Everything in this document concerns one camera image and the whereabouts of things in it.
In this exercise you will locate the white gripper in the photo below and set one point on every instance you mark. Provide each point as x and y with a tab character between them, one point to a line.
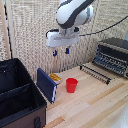
61	38

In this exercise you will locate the red plastic cup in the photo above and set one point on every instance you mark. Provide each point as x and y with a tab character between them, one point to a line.
71	85

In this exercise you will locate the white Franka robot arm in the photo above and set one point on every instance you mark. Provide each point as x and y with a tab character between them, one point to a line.
71	12

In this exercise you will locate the black fabric storage box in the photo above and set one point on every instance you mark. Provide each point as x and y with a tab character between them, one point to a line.
18	96

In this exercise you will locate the bowl with yellow food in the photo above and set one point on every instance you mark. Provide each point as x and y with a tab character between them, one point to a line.
55	78

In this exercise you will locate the blue hardcover book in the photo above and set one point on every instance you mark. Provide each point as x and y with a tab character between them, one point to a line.
46	84

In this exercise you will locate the black toaster oven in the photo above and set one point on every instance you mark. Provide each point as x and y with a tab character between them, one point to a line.
113	56

